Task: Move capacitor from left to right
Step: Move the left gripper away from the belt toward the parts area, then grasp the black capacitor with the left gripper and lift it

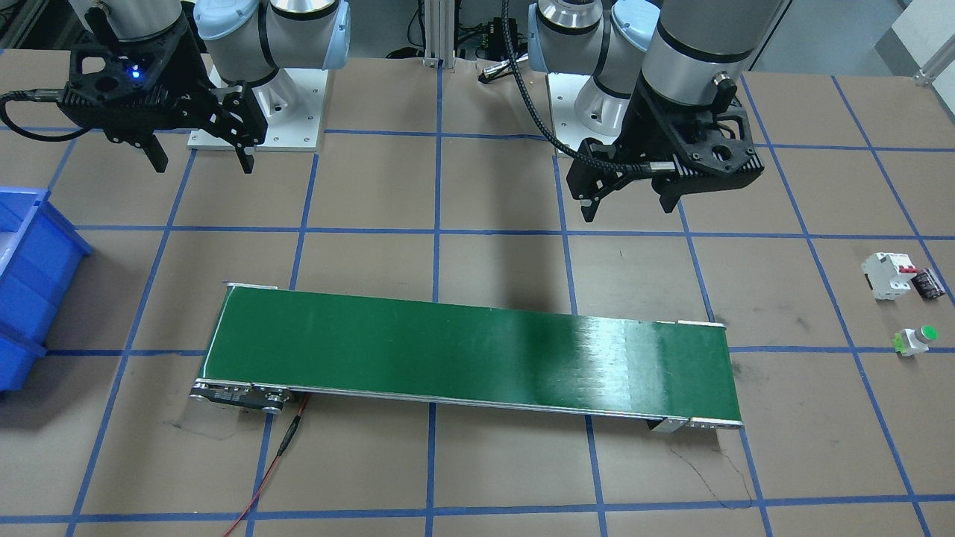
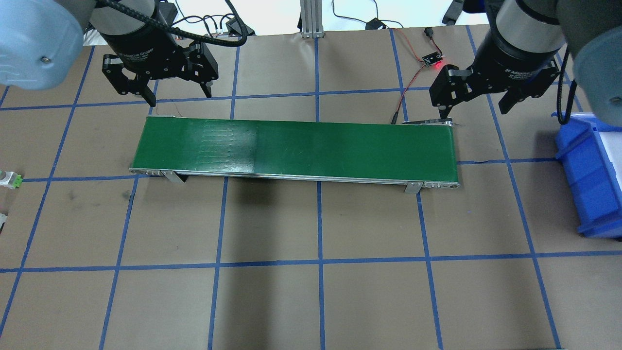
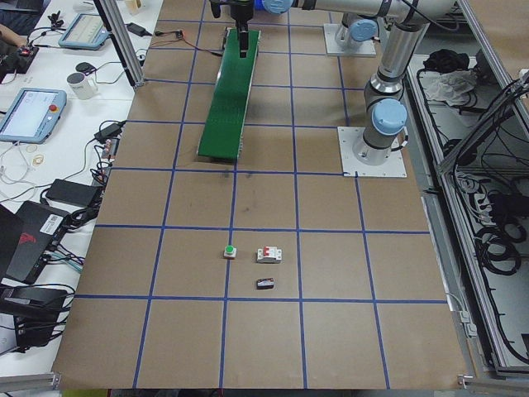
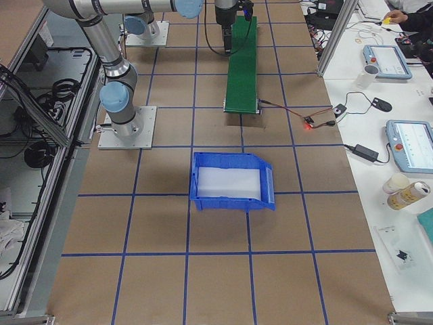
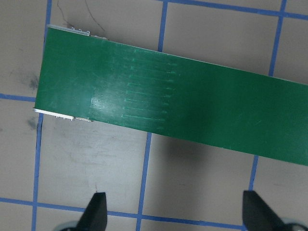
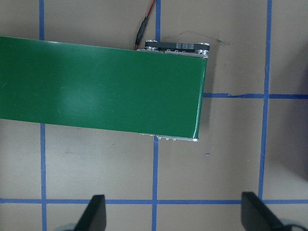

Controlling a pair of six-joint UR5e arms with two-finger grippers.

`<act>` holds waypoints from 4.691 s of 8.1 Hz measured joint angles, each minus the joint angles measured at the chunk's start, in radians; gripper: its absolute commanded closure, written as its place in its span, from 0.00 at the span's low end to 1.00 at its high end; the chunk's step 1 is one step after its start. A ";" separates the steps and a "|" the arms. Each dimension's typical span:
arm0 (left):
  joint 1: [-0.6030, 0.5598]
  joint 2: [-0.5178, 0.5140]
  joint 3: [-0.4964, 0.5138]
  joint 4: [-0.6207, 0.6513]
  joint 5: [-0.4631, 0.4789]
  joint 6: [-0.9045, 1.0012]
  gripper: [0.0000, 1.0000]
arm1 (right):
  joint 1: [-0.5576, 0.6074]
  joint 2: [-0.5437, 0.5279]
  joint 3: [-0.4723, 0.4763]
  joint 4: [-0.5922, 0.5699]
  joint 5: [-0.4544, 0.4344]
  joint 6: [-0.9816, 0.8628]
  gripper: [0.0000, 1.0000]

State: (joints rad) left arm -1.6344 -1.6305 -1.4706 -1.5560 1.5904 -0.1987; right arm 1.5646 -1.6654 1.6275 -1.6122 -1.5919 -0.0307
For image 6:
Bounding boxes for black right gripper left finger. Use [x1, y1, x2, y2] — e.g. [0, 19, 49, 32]
[75, 194, 106, 231]

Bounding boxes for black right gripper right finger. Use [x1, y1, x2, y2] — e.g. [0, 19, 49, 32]
[241, 192, 284, 231]

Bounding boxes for green conveyor belt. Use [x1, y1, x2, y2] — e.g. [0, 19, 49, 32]
[0, 37, 207, 141]

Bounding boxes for red black power cable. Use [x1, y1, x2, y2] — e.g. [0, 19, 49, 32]
[133, 0, 156, 51]

